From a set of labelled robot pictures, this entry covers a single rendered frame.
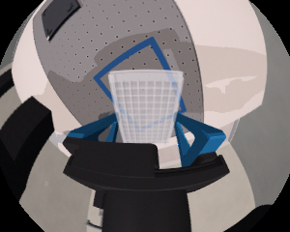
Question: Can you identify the blue tape outline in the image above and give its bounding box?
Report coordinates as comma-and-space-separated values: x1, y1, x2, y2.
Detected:
93, 37, 187, 114

